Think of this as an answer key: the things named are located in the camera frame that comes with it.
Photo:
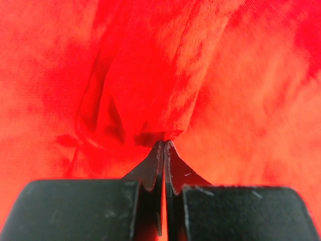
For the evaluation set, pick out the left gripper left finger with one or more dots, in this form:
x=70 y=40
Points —
x=129 y=208

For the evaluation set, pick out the red t shirt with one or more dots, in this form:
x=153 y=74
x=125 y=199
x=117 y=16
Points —
x=88 y=86

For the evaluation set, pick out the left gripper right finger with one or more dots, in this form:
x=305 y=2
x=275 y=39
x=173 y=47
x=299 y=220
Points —
x=197 y=210

